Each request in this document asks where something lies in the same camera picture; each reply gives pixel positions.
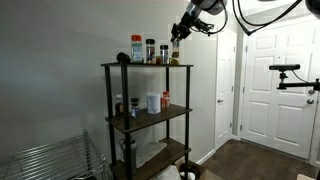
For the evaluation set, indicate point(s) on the grey folded dish mat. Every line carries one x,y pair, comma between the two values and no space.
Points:
148,151

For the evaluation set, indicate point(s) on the small black-lid jar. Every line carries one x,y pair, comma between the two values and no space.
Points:
134,107

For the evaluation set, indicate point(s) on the clear white-lid spice bottle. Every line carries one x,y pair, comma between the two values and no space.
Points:
175,53

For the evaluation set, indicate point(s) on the white panel door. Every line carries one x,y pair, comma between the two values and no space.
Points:
281,119

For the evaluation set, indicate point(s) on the white cylindrical can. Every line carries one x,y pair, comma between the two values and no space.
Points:
153,103

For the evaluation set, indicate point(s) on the white side door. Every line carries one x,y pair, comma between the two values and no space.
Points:
226,52

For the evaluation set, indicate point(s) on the dark wooden three-tier shelf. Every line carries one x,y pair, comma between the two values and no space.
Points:
126,125

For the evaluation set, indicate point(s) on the dark grey water bottle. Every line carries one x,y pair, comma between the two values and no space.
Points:
133,149

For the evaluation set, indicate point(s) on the black-lid clear spice jar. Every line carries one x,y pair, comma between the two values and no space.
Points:
164,50

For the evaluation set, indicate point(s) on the red orange spice container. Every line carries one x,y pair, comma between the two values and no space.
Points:
165,100

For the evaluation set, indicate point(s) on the red-lid spice jar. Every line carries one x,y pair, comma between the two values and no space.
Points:
136,48

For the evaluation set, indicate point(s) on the chrome wire rack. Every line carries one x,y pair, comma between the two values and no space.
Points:
75,158

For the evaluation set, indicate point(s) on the black round object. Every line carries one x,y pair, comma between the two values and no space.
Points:
123,58

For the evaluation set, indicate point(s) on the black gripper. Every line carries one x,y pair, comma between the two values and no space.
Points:
183,29

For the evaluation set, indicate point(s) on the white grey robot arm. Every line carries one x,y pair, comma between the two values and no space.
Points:
214,7

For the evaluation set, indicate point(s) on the small dark brown bottle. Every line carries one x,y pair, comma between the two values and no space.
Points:
119,105

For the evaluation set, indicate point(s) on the black-lid red spice jar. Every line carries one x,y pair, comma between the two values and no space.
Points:
150,50

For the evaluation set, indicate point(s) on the red tomato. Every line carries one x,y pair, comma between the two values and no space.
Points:
158,60

